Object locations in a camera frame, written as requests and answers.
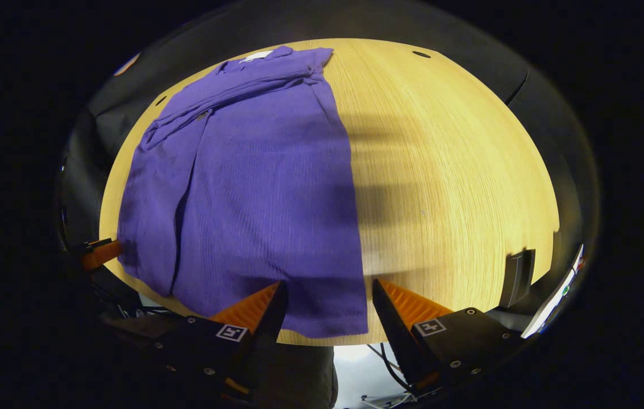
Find black table edge bracket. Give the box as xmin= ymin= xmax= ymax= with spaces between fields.
xmin=498 ymin=249 xmax=536 ymax=309

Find person's dark trousers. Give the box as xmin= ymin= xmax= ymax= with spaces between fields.
xmin=254 ymin=341 xmax=339 ymax=409

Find white device box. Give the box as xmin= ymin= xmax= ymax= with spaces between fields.
xmin=521 ymin=243 xmax=585 ymax=340

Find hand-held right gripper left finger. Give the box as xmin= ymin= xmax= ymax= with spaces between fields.
xmin=103 ymin=280 xmax=289 ymax=404

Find purple knit garment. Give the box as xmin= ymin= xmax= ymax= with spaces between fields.
xmin=117 ymin=45 xmax=369 ymax=340

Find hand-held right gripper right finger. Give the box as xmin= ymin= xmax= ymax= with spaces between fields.
xmin=372 ymin=278 xmax=524 ymax=397

